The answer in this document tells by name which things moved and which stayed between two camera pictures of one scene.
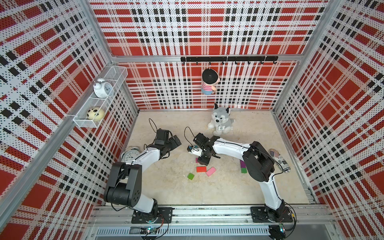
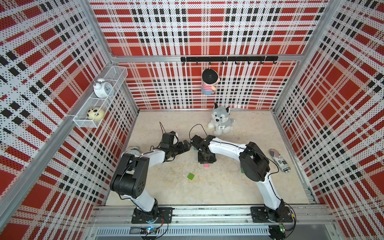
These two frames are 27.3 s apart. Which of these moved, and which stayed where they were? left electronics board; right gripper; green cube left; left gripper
Moved: left gripper
Stayed: right gripper; left electronics board; green cube left
